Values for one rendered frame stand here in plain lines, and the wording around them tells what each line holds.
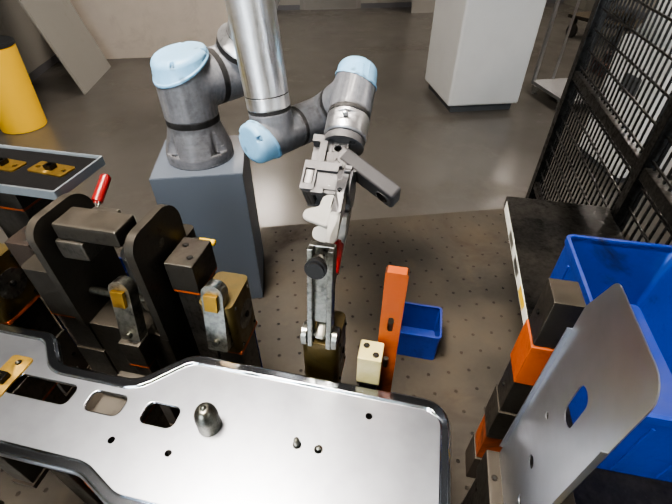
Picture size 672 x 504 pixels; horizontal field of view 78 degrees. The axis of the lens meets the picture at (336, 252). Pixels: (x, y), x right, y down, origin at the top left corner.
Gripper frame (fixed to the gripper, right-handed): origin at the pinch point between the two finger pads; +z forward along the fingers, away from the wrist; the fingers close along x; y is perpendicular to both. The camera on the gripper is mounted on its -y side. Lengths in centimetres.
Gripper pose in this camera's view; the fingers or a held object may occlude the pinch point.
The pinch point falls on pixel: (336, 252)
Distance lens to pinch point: 65.3
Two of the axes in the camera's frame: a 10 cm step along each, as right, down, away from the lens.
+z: -1.8, 9.5, -2.7
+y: -9.8, -1.4, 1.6
